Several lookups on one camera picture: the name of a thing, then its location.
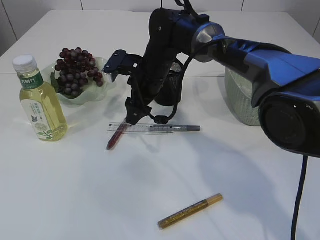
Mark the right gripper body black covered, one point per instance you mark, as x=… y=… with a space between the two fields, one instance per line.
x=146 y=82

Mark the clear plastic ruler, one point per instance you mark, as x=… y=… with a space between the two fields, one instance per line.
x=140 y=128

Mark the purple grape bunch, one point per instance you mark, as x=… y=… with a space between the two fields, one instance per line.
x=74 y=71

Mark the yellow tea bottle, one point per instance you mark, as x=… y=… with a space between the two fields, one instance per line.
x=39 y=100

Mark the black mesh pen holder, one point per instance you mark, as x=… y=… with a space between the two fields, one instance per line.
x=169 y=91

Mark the silver glitter marker pen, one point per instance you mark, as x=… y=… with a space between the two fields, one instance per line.
x=174 y=128

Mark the red marker pen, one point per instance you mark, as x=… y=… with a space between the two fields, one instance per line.
x=117 y=135

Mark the green plastic woven basket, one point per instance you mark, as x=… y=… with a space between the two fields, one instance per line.
x=239 y=95

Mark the gold glitter marker pen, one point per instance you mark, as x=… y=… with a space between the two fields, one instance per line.
x=189 y=211

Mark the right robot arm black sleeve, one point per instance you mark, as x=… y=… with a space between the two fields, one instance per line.
x=285 y=86

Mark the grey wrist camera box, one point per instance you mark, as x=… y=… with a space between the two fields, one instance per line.
x=120 y=63

